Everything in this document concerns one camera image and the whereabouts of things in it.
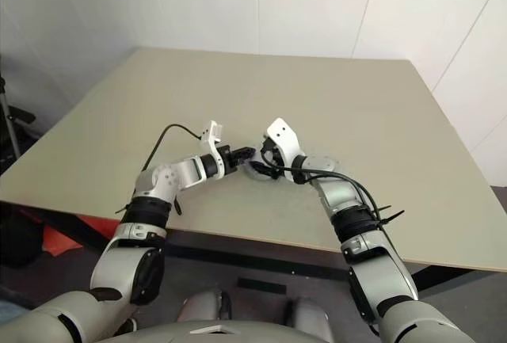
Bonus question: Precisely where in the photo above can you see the orange object under table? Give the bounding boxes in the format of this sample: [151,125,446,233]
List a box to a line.
[11,206,120,257]

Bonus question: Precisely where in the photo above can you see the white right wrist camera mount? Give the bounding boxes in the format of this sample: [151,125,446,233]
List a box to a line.
[264,116,306,181]

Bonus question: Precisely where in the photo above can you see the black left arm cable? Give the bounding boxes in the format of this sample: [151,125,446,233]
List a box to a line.
[140,124,204,173]

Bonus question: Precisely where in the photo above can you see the grey rounded leg shell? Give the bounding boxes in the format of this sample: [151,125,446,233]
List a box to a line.
[177,287,233,330]
[284,297,334,343]

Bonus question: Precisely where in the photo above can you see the motor stator with copper windings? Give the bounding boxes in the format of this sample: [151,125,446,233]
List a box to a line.
[246,160,284,182]

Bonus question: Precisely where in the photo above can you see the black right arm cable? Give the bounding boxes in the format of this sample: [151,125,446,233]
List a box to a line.
[273,164,405,233]

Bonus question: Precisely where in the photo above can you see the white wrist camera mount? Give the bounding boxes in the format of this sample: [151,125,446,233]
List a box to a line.
[264,116,306,181]
[199,120,227,178]

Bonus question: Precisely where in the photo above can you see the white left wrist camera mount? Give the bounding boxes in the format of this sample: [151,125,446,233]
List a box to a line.
[199,120,227,178]

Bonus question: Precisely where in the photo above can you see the black table frame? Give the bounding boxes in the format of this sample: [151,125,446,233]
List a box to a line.
[39,215,507,293]

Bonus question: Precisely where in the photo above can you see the black tripod stand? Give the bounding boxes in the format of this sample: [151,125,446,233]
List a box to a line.
[0,75,36,160]

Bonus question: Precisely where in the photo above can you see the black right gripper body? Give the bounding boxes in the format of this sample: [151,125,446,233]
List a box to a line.
[259,136,287,180]

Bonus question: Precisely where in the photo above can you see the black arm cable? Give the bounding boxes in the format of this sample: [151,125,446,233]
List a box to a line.
[140,124,204,173]
[273,164,405,233]

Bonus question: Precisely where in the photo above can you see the black bag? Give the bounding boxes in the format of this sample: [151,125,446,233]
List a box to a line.
[0,204,44,269]

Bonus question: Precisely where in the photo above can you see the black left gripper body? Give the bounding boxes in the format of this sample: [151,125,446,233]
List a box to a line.
[219,144,242,176]

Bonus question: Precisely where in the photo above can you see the silver robot torso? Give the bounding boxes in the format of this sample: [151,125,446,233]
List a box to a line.
[90,318,337,343]

